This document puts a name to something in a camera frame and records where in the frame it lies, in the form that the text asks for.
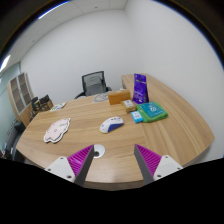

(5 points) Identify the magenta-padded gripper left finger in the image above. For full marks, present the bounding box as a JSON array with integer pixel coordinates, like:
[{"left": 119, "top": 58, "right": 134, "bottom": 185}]
[{"left": 44, "top": 144, "right": 96, "bottom": 187}]

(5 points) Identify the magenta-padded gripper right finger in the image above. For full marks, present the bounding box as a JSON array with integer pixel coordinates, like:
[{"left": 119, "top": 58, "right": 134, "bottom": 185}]
[{"left": 133, "top": 143, "right": 184, "bottom": 186}]

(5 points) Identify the white and blue computer mouse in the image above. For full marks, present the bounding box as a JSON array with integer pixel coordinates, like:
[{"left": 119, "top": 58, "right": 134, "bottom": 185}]
[{"left": 99, "top": 116, "right": 125, "bottom": 135}]

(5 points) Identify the green and teal packet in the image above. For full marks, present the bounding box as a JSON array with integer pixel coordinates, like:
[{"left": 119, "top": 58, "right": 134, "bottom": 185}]
[{"left": 136, "top": 101, "right": 169, "bottom": 124}]

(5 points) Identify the blue wet wipes pack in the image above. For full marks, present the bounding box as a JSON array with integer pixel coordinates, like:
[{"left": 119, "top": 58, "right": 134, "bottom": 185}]
[{"left": 130, "top": 110, "right": 144, "bottom": 124}]

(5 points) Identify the dark brown cardboard box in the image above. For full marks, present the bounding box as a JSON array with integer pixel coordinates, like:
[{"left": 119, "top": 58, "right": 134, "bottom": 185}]
[{"left": 40, "top": 99, "right": 55, "bottom": 112}]

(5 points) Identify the black cardboard box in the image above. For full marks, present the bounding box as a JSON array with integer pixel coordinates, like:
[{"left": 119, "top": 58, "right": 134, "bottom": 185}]
[{"left": 38, "top": 94, "right": 51, "bottom": 105}]

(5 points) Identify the brown wrapped packet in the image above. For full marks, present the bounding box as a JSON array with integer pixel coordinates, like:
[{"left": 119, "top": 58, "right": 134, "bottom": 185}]
[{"left": 120, "top": 99, "right": 138, "bottom": 114}]

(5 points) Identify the clear sheet with grey circle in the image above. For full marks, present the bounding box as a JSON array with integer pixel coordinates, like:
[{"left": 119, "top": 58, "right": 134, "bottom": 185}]
[{"left": 93, "top": 92, "right": 110, "bottom": 103}]

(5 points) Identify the purple standing pouch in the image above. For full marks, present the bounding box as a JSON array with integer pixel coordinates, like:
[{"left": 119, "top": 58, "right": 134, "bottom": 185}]
[{"left": 132, "top": 73, "right": 150, "bottom": 104}]

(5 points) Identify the wooden shelf unit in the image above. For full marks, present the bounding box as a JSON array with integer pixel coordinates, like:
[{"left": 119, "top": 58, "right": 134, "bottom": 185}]
[{"left": 7, "top": 72, "right": 35, "bottom": 128}]

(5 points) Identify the orange-brown wooden box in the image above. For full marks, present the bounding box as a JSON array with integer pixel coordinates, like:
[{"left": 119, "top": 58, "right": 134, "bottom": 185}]
[{"left": 107, "top": 89, "right": 132, "bottom": 106}]

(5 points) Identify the black mesh office chair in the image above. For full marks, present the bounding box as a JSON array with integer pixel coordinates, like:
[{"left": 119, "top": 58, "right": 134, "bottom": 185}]
[{"left": 74, "top": 70, "right": 113, "bottom": 100}]

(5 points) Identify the ceiling light strip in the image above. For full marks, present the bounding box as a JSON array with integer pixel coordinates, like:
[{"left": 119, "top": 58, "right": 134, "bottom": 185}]
[{"left": 0, "top": 54, "right": 12, "bottom": 73}]

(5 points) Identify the white round cable grommet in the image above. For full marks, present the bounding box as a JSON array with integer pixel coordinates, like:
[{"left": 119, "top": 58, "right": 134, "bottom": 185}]
[{"left": 92, "top": 143, "right": 106, "bottom": 159}]

